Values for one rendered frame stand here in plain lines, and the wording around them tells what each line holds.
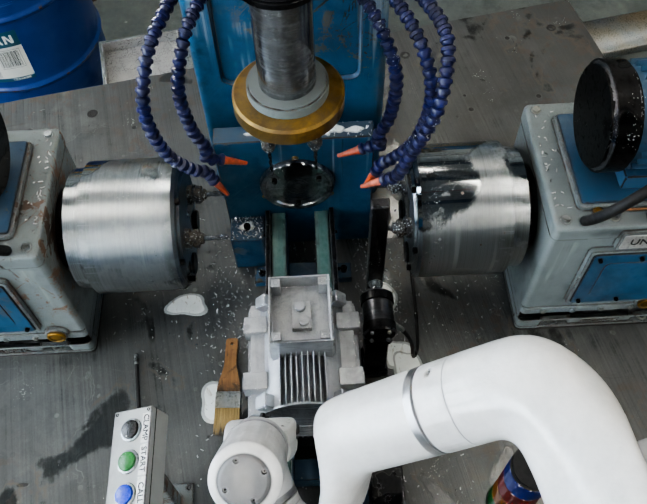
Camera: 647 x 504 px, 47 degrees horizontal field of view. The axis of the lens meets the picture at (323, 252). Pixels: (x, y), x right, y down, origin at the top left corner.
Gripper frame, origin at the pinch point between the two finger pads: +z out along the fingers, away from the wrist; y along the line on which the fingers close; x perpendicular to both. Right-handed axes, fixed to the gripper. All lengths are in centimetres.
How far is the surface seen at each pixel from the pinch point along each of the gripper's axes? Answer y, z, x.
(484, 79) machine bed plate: 55, 75, 71
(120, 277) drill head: -25.8, 17.7, 23.9
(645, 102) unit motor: 60, -3, 46
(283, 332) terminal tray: 3.2, 5.1, 13.5
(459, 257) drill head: 34.5, 17.2, 24.4
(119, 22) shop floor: -72, 207, 139
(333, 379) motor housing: 10.8, 4.7, 5.7
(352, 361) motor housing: 14.1, 7.7, 8.1
